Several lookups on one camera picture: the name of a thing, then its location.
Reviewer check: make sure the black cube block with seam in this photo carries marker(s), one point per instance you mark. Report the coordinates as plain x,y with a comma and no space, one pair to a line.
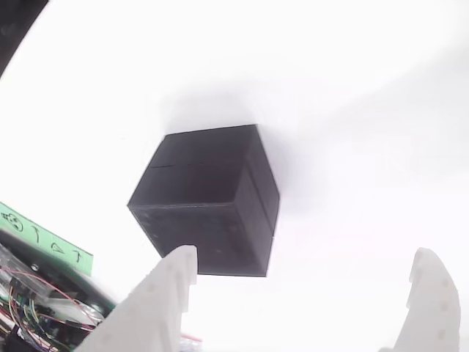
205,172

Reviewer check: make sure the green paper label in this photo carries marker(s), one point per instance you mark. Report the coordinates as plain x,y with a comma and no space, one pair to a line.
66,253

